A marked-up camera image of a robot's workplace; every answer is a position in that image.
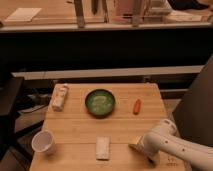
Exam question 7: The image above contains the orange carrot toy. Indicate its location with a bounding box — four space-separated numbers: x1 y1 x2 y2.
133 99 141 115

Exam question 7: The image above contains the wooden post left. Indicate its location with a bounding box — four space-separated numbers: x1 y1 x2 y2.
74 0 85 28

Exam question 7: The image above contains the dark panel at right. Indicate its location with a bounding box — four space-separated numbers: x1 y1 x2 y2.
173 55 213 147

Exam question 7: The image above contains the white paper sheet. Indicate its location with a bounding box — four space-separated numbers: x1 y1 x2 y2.
5 8 41 22

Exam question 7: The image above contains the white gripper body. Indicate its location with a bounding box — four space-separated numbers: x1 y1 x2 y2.
129 136 157 164

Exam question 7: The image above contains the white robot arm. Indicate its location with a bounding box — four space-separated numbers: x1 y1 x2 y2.
129 119 213 171

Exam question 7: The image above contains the green bowl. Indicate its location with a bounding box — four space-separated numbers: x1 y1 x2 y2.
85 89 116 117

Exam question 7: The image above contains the white rectangular eraser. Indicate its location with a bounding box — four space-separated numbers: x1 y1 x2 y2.
96 137 110 160

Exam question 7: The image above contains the white small bottle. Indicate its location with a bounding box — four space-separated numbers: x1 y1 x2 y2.
52 84 69 111

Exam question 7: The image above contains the black furniture at left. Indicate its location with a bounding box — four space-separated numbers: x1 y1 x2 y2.
0 77 43 161

